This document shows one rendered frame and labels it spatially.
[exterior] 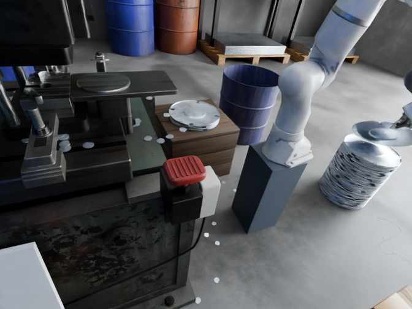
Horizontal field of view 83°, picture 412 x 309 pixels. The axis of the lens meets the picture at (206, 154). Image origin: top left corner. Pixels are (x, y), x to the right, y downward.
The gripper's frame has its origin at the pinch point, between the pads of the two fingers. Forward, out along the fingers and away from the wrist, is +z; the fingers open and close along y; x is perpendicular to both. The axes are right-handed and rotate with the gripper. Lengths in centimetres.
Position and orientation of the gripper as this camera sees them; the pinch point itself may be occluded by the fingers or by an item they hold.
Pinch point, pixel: (398, 124)
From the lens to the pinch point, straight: 140.0
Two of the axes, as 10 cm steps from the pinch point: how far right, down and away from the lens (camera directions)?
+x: -8.9, -3.5, 3.0
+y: 4.0, -9.1, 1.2
